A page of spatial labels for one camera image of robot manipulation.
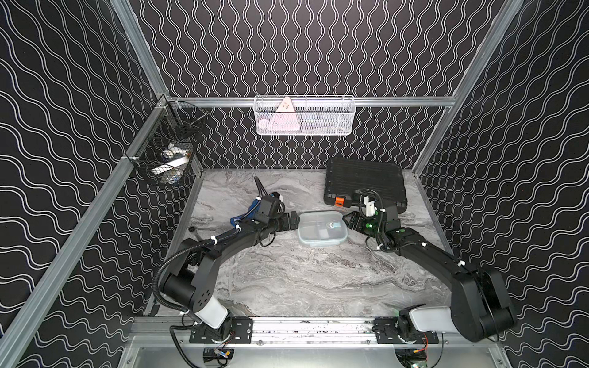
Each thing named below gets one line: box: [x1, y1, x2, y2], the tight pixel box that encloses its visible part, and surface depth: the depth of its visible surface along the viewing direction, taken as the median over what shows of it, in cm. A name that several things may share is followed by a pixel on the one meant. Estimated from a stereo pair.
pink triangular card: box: [271, 96, 300, 132], surface depth 92 cm
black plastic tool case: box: [324, 157, 408, 214], surface depth 109 cm
